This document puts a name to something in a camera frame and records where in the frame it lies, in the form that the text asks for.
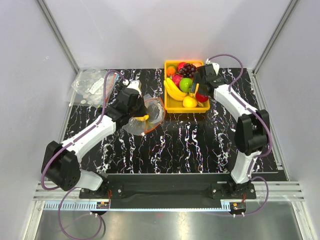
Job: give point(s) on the yellow pear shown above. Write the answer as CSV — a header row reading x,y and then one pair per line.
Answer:
x,y
189,102

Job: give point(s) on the pink dragon fruit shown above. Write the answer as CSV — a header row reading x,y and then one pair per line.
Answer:
x,y
176,78

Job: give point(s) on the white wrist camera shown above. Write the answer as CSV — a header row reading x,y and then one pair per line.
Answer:
x,y
134,84
216,66

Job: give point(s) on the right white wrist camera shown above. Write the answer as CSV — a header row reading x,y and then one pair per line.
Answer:
x,y
216,66

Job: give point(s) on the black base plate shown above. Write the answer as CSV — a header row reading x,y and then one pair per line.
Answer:
x,y
176,177

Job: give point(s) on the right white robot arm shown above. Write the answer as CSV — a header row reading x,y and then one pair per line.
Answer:
x,y
252,133

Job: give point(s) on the red apple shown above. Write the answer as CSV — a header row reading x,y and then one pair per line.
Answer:
x,y
201,98

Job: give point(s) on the orange fruit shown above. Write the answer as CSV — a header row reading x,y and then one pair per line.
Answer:
x,y
170,70

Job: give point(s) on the yellow plastic fruit tray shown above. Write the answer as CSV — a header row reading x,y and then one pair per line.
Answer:
x,y
173,106

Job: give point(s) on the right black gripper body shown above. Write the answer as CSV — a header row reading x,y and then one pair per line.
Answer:
x,y
201,82

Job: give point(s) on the dark purple grape bunch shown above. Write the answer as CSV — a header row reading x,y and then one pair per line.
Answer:
x,y
188,70

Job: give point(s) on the yellow mango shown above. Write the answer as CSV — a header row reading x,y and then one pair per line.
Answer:
x,y
143,118

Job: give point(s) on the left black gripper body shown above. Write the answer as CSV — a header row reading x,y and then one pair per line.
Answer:
x,y
139,110

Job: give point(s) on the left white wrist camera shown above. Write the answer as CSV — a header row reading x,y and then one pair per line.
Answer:
x,y
134,84

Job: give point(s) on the stack of clear zip bags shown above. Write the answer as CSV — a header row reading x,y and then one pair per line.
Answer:
x,y
90,84

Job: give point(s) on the green apple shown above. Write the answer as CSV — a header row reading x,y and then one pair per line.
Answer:
x,y
185,84

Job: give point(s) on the red peach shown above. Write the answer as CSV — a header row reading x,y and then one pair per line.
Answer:
x,y
180,66

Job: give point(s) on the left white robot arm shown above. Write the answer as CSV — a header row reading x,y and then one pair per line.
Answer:
x,y
61,163

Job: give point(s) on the clear zip bag orange zipper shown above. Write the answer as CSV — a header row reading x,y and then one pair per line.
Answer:
x,y
156,111

